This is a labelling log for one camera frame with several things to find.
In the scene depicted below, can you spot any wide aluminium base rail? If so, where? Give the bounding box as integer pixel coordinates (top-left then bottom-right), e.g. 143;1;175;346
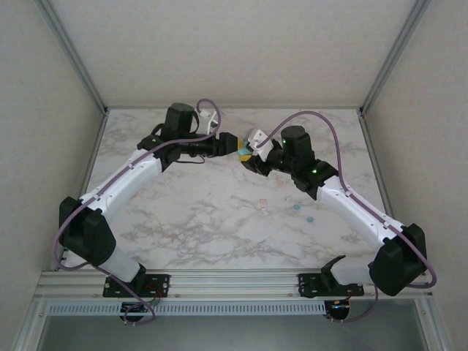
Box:
34;268;434;303

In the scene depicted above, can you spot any aluminium frame leg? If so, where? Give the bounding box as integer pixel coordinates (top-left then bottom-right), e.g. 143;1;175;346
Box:
12;292;50;351
416;292;453;351

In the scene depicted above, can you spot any small electronics board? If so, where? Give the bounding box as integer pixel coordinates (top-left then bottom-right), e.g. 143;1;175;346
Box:
323;299;352;319
120;301;156;322

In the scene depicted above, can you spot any aluminium table side rail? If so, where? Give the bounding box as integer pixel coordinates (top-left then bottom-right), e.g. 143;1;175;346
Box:
75;109;110;205
358;109;399;224

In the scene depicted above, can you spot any aluminium frame post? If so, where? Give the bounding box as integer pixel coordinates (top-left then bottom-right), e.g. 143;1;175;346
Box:
38;0;110;115
358;0;435;117

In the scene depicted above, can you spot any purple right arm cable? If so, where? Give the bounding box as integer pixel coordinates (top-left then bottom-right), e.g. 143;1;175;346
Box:
255;111;439;325

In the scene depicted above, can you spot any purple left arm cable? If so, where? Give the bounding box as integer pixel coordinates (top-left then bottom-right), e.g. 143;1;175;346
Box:
53;97;224;326

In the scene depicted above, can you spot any white slotted cable duct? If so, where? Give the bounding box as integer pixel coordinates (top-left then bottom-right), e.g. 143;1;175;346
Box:
46;301;327;317

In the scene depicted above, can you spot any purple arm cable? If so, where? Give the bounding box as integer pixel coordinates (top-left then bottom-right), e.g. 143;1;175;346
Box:
255;111;439;325
53;97;224;326

